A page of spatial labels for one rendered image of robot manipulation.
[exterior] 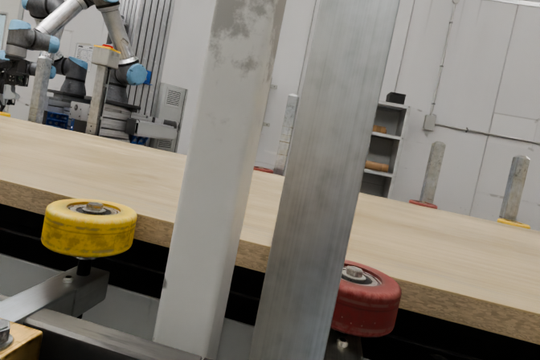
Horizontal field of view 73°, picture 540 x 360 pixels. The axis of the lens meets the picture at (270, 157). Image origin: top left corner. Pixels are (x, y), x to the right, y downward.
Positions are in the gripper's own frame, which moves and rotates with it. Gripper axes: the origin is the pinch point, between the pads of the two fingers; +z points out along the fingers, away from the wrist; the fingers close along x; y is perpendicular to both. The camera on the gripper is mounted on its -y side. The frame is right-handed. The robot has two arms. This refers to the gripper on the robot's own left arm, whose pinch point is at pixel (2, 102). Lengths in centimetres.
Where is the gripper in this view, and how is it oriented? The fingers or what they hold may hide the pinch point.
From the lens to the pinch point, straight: 196.4
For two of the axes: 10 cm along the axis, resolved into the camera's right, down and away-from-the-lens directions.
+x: -1.9, -0.9, 9.8
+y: 9.6, 1.8, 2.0
